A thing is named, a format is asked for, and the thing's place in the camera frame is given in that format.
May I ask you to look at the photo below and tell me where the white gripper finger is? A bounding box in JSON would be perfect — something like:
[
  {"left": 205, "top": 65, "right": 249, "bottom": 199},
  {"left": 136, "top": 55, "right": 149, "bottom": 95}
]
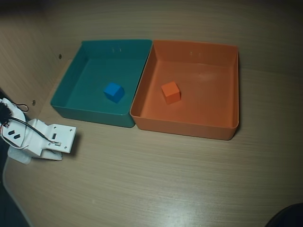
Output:
[{"left": 41, "top": 149, "right": 63, "bottom": 162}]

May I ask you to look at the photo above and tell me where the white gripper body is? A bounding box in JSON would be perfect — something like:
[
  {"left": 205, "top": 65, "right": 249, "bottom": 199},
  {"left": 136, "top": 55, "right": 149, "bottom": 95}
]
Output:
[{"left": 23, "top": 119, "right": 77, "bottom": 157}]

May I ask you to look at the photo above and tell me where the orange cube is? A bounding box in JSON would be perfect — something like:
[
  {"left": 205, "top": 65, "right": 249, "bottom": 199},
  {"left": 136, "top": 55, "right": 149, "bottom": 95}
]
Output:
[{"left": 160, "top": 81, "right": 181, "bottom": 105}]

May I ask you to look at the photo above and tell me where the blue cube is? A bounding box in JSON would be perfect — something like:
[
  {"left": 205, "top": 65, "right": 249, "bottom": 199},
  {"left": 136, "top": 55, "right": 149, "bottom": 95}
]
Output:
[{"left": 103, "top": 82, "right": 125, "bottom": 104}]

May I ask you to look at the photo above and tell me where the teal plastic box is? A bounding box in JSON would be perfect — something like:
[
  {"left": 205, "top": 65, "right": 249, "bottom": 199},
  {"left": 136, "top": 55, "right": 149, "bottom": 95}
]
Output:
[{"left": 50, "top": 39, "right": 153, "bottom": 129}]

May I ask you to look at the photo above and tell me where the orange plastic box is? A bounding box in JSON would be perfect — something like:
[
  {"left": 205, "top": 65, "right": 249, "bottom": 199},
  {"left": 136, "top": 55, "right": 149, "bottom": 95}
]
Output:
[{"left": 129, "top": 39, "right": 240, "bottom": 141}]

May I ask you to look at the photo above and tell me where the dark round object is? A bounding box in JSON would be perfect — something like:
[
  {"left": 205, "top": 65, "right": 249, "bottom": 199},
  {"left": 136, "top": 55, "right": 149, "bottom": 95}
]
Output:
[{"left": 267, "top": 203, "right": 303, "bottom": 227}]

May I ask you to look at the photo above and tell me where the black and white cable bundle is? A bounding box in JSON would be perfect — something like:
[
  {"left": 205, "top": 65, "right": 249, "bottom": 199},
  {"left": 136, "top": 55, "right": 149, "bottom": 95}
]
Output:
[{"left": 0, "top": 117, "right": 61, "bottom": 150}]

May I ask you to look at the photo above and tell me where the thin black cable loop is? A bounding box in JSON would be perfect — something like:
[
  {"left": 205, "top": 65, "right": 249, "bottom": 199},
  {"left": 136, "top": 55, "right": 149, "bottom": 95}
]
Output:
[{"left": 11, "top": 102, "right": 29, "bottom": 112}]

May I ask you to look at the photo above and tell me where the black fuzzy cable wrap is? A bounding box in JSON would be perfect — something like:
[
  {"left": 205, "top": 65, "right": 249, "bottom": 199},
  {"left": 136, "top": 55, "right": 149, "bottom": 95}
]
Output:
[{"left": 0, "top": 102, "right": 13, "bottom": 124}]

